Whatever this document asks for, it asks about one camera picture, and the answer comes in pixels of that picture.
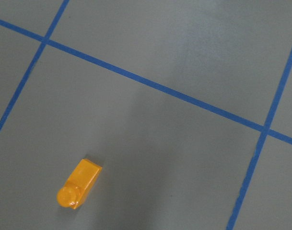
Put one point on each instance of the orange trapezoid block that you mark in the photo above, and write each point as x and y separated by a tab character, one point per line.
75	190

